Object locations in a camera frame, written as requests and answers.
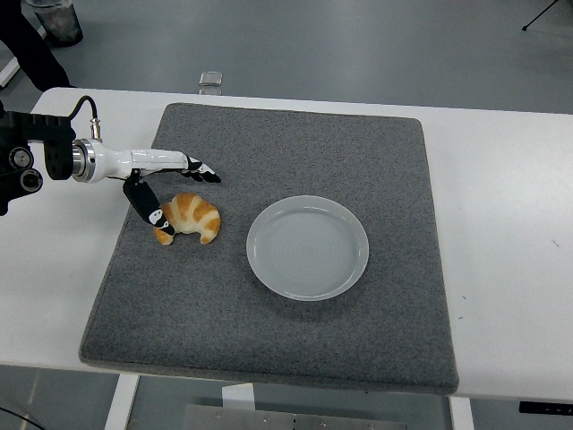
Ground person's leg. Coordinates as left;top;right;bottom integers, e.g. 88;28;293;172
0;0;73;93

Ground golden croissant bread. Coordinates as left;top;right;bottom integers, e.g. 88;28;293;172
152;192;222;246

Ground grey metal plate with screws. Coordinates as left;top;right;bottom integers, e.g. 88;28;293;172
183;404;408;430

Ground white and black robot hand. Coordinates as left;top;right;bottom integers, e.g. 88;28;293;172
87;138;223;237

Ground round grey plate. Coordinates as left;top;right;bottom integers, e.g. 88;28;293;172
245;194;371;301

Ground black table control panel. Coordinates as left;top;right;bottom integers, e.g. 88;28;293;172
518;400;573;414

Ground black floor cable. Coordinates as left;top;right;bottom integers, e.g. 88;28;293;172
0;406;41;430

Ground grey felt mat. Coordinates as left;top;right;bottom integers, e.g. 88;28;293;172
78;102;460;396

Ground black tripod leg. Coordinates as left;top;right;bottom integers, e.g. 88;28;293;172
521;0;573;31

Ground white table leg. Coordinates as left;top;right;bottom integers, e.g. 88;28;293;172
221;383;256;411
449;396;475;430
103;374;140;430

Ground grey waste bin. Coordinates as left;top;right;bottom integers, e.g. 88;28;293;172
31;0;85;47

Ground white floor stand base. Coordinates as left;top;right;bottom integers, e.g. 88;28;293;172
0;56;20;89

